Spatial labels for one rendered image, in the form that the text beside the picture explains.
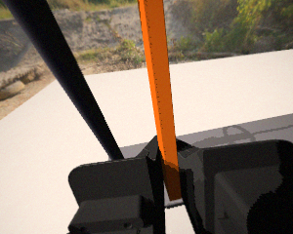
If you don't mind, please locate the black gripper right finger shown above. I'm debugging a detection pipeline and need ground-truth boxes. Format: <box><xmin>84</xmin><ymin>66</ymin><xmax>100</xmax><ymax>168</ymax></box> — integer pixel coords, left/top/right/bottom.
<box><xmin>176</xmin><ymin>138</ymin><xmax>293</xmax><ymax>234</ymax></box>

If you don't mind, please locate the orange bar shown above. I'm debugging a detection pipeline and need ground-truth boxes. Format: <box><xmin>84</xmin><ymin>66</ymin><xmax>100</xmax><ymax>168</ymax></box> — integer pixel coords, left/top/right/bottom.
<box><xmin>138</xmin><ymin>0</ymin><xmax>182</xmax><ymax>201</ymax></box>

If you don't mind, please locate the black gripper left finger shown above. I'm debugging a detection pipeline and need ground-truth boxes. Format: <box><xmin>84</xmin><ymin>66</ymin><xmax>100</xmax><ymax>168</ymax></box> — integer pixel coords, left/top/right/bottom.
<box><xmin>68</xmin><ymin>135</ymin><xmax>166</xmax><ymax>234</ymax></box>

